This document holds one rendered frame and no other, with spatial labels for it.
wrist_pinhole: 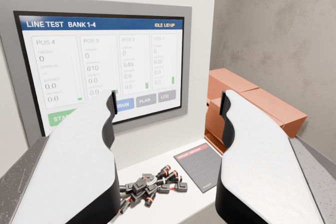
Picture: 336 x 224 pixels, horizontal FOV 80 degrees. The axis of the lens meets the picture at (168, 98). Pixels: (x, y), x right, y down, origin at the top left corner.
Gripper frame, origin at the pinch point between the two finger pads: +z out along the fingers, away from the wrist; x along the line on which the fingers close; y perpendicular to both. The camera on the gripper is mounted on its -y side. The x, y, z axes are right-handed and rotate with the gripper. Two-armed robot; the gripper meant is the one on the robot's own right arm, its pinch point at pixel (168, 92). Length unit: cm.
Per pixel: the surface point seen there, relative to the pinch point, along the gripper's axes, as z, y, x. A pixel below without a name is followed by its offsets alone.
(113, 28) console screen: 40.4, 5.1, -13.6
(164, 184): 27, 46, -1
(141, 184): 23.5, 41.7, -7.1
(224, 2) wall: 318, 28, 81
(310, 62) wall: 195, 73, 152
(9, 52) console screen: 28.0, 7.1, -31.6
